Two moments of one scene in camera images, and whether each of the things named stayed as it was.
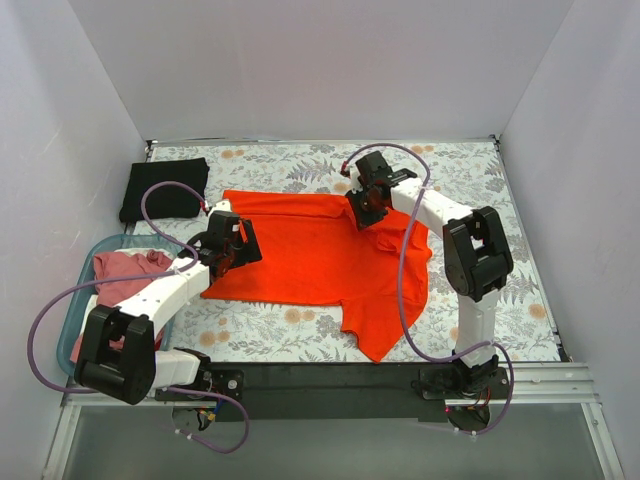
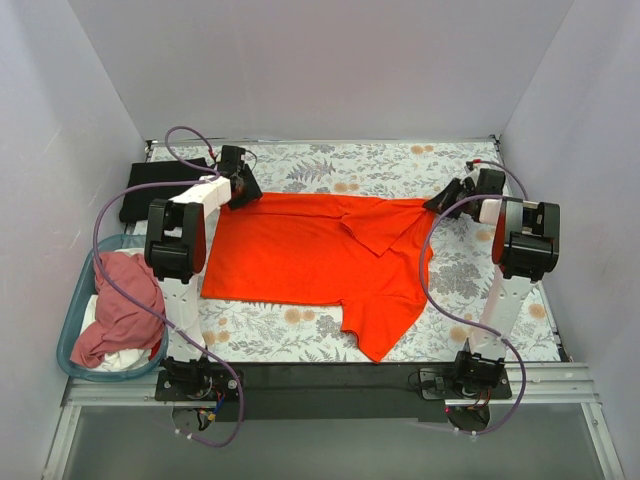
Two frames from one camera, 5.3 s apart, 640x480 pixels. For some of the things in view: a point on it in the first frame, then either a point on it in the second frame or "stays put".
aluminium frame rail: x=533 y=385 stays put
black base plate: x=364 y=392 stays put
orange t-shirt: x=314 y=253 stays put
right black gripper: x=363 y=212 -> x=451 y=195
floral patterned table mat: x=467 y=174 stays put
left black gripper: x=248 y=242 -> x=245 y=185
